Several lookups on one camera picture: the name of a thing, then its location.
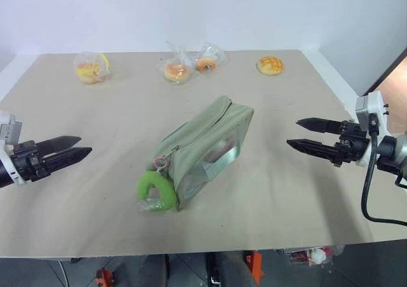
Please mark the bagged small donut bread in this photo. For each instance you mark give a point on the bagged small donut bread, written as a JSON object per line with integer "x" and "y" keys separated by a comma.
{"x": 206, "y": 63}

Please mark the beige table cover sheet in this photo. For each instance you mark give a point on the beige table cover sheet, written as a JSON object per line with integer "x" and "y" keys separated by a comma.
{"x": 111, "y": 115}

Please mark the brown board panel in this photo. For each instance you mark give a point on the brown board panel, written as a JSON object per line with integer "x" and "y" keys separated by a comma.
{"x": 392, "y": 93}

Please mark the green fabric pouch bag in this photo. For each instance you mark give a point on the green fabric pouch bag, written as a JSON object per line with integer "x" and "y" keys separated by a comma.
{"x": 203, "y": 140}

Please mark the bagged yellow bread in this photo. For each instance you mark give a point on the bagged yellow bread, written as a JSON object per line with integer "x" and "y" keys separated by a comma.
{"x": 90, "y": 70}

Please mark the red and white clutter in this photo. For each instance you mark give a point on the red and white clutter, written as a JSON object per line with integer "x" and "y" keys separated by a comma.
{"x": 314, "y": 255}

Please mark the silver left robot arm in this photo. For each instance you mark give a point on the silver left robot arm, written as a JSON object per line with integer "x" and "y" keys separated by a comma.
{"x": 4, "y": 174}

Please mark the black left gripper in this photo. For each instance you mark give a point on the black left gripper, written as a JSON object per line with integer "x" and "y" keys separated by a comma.
{"x": 27, "y": 161}

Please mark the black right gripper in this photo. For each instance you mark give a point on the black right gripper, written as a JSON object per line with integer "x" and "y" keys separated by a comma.
{"x": 351, "y": 142}

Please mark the orange clamp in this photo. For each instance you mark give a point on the orange clamp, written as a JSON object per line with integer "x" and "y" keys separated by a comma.
{"x": 254, "y": 263}
{"x": 105, "y": 277}

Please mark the unwrapped pineapple bun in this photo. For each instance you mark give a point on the unwrapped pineapple bun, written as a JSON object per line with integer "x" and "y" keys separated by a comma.
{"x": 270, "y": 65}

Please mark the bagged large donut bread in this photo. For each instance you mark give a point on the bagged large donut bread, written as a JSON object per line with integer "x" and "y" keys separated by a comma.
{"x": 175, "y": 70}

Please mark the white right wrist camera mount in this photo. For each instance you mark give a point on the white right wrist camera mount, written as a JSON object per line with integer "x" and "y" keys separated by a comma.
{"x": 372, "y": 109}

